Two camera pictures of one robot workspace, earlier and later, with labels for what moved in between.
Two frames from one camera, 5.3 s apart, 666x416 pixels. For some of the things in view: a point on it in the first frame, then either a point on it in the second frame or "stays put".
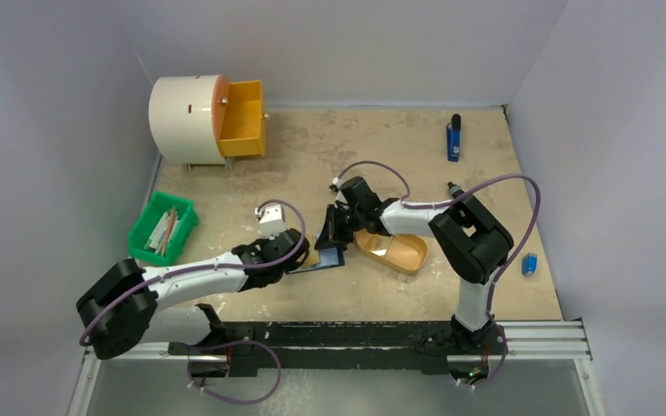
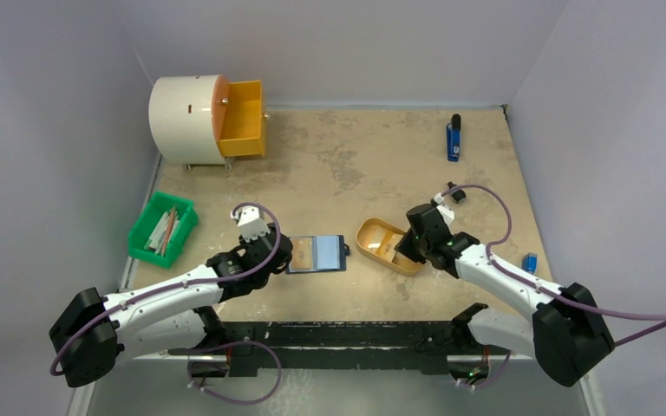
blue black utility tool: [453, 131] stays put
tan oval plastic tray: [406, 253] stays put
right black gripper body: [338, 224] -> [405, 249]
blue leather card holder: [329, 257] stays put
